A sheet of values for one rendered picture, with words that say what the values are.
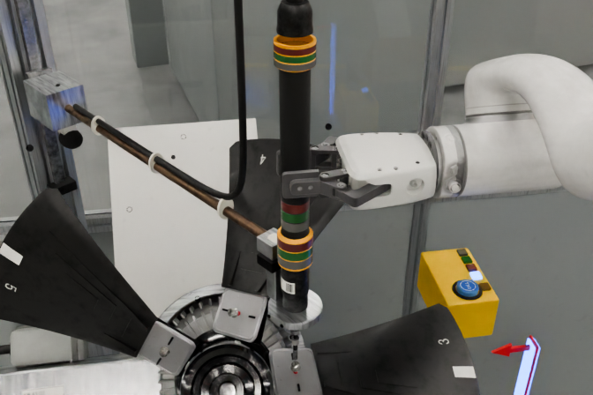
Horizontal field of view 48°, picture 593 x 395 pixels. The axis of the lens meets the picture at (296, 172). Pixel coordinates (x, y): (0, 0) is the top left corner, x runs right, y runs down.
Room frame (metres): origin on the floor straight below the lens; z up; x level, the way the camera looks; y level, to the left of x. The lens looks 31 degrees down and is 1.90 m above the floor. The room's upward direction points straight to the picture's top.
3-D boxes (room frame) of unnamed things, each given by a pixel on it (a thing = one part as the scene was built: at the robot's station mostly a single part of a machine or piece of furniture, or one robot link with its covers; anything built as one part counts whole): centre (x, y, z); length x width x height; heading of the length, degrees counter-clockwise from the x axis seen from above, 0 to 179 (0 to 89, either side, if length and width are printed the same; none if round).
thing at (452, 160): (0.67, -0.17, 1.50); 0.09 x 0.03 x 0.08; 9
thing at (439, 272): (0.99, -0.31, 1.02); 0.16 x 0.10 x 0.11; 9
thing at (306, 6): (0.65, 0.00, 1.50); 0.04 x 0.04 x 0.46
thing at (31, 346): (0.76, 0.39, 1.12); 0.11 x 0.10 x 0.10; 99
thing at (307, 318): (0.65, 0.01, 1.35); 0.09 x 0.07 x 0.10; 44
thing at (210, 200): (0.87, 0.21, 1.39); 0.54 x 0.01 x 0.01; 44
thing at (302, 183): (0.62, -0.02, 1.51); 0.07 x 0.03 x 0.03; 99
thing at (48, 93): (1.10, 0.44, 1.39); 0.10 x 0.07 x 0.08; 44
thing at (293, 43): (0.65, 0.00, 1.65); 0.04 x 0.04 x 0.03
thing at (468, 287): (0.95, -0.32, 1.08); 0.04 x 0.04 x 0.02
